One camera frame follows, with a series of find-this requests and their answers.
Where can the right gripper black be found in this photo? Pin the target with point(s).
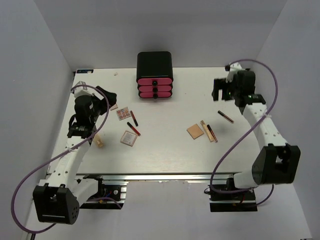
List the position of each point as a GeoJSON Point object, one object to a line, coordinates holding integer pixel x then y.
{"type": "Point", "coordinates": [221, 84]}

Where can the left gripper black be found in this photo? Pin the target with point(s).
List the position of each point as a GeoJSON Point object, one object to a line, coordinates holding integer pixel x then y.
{"type": "Point", "coordinates": [103, 102]}

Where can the eyeshadow palette clear case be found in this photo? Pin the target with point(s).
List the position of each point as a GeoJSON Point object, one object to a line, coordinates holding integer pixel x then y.
{"type": "Point", "coordinates": [123, 113]}

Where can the dark mascara tube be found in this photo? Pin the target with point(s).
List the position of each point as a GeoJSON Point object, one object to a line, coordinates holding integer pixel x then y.
{"type": "Point", "coordinates": [225, 116]}

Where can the red lip gloss tube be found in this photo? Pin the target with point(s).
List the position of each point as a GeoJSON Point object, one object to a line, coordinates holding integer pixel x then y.
{"type": "Point", "coordinates": [134, 118]}

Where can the red black lipstick tube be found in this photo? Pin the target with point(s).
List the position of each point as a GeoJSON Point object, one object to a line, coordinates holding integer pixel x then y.
{"type": "Point", "coordinates": [133, 129]}

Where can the pink drawer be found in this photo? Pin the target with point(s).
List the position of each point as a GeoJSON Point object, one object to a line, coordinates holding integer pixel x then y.
{"type": "Point", "coordinates": [154, 89]}
{"type": "Point", "coordinates": [154, 81]}
{"type": "Point", "coordinates": [155, 95]}

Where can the beige foundation bottle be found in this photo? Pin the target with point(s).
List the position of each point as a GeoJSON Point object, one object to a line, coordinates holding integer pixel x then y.
{"type": "Point", "coordinates": [98, 141]}

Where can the beige compact with label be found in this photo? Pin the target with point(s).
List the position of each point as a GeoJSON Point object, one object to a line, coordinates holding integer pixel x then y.
{"type": "Point", "coordinates": [128, 138]}

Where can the dark red lip liner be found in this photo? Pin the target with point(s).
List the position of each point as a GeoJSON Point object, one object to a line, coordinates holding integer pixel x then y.
{"type": "Point", "coordinates": [212, 133]}

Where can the tan square compact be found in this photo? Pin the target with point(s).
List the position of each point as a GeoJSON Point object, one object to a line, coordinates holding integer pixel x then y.
{"type": "Point", "coordinates": [195, 131]}

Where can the black drawer cabinet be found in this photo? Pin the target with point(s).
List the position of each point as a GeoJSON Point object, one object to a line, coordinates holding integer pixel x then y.
{"type": "Point", "coordinates": [154, 64]}

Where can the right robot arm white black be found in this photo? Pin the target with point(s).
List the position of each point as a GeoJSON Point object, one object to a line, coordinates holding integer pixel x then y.
{"type": "Point", "coordinates": [277, 161]}

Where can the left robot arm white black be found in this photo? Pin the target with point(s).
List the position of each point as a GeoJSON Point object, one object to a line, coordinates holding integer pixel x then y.
{"type": "Point", "coordinates": [58, 199]}

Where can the left blue table label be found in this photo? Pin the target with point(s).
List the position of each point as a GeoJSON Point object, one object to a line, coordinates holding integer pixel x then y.
{"type": "Point", "coordinates": [84, 71]}

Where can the gold concealer tube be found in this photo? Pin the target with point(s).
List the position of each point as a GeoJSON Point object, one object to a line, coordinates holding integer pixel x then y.
{"type": "Point", "coordinates": [207, 131]}

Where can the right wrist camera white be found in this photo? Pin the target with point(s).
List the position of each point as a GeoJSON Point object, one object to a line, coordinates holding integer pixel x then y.
{"type": "Point", "coordinates": [232, 70]}

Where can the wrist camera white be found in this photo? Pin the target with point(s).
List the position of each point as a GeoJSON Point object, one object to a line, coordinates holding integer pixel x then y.
{"type": "Point", "coordinates": [232, 70]}
{"type": "Point", "coordinates": [81, 91]}

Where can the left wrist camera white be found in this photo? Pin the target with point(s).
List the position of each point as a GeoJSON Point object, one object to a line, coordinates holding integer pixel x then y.
{"type": "Point", "coordinates": [81, 91]}

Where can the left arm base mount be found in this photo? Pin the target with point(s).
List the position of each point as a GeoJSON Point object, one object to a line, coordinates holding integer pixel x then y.
{"type": "Point", "coordinates": [97, 193]}

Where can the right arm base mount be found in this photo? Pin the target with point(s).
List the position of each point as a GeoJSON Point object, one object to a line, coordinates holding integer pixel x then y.
{"type": "Point", "coordinates": [230, 202]}

